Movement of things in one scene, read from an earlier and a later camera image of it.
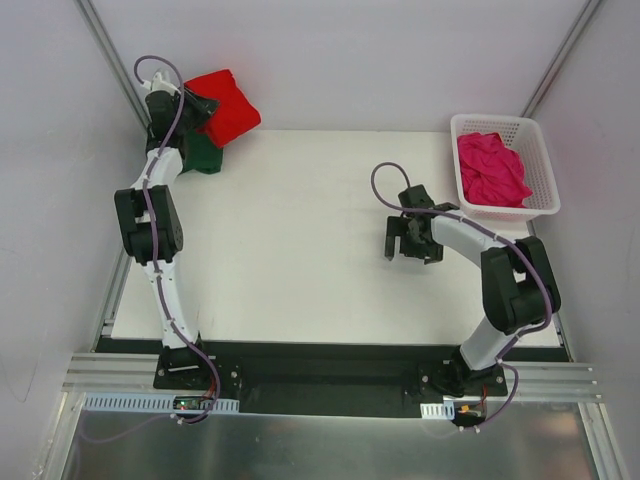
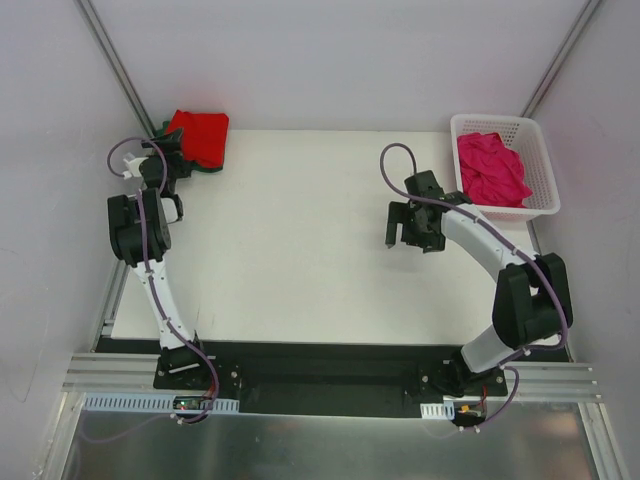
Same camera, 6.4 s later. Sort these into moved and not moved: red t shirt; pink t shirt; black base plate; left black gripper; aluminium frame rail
Moved: left black gripper; red t shirt
Not moved: black base plate; aluminium frame rail; pink t shirt
